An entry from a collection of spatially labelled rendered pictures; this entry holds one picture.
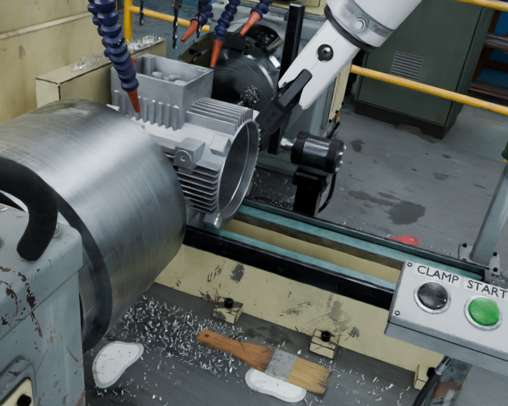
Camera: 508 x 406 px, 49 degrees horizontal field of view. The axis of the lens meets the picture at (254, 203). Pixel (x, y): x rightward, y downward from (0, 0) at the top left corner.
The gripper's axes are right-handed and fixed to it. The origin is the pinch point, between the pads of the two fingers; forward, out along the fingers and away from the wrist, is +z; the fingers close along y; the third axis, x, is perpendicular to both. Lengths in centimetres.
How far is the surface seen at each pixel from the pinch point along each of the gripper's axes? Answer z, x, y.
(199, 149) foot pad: 10.5, 4.7, -2.0
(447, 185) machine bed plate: 14, -42, 68
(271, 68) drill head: 6.2, 6.9, 27.1
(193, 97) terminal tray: 8.5, 10.8, 4.2
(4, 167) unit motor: -9.6, 7.3, -46.6
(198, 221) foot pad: 21.8, -1.9, -0.1
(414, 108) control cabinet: 77, -59, 320
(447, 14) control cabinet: 19, -29, 319
